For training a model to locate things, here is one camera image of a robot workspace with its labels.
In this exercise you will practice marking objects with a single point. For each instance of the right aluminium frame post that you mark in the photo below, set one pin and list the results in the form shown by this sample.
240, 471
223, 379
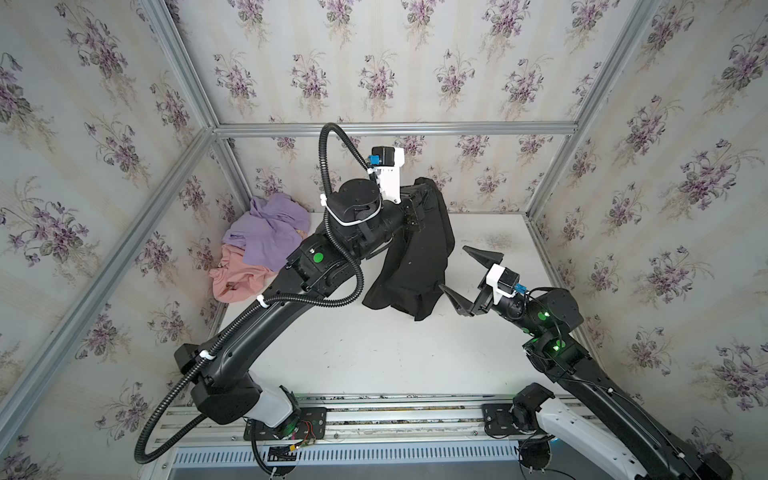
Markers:
628, 39

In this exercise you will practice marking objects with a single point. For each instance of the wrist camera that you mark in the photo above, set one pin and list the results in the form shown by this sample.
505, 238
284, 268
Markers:
504, 283
386, 163

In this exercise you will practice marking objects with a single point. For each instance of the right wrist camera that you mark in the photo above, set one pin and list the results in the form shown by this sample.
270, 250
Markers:
504, 283

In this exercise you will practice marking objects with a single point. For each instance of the horizontal aluminium frame bar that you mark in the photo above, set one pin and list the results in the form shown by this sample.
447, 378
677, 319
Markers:
491, 128

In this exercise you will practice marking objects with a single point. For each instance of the pink cloth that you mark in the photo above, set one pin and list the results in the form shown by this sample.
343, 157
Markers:
233, 280

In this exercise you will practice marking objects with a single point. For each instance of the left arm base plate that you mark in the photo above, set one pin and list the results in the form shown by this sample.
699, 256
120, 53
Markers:
308, 424

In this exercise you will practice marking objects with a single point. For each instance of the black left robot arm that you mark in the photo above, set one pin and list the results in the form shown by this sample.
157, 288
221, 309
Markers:
323, 271

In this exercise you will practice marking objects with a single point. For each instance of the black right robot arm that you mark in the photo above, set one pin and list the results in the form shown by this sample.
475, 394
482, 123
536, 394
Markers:
628, 443

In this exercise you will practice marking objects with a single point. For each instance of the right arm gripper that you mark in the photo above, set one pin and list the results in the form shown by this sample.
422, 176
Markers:
480, 291

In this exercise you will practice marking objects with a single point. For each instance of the black cloth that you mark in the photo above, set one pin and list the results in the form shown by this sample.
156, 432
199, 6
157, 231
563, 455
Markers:
416, 262

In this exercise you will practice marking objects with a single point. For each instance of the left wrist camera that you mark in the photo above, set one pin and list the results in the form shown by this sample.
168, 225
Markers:
386, 163

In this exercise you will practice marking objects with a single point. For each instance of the aluminium frame post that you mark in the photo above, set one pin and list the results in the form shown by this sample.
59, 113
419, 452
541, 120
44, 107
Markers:
628, 39
199, 105

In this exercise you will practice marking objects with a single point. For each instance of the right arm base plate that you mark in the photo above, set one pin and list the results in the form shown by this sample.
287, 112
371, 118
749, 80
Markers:
502, 420

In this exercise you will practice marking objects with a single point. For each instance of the aluminium mounting rail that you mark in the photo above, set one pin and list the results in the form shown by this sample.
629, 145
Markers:
356, 418

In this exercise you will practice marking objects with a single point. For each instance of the left diagonal aluminium frame bar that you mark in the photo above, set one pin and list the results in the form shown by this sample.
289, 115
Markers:
35, 380

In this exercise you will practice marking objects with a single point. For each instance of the purple cloth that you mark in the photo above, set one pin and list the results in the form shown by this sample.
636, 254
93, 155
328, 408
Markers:
270, 231

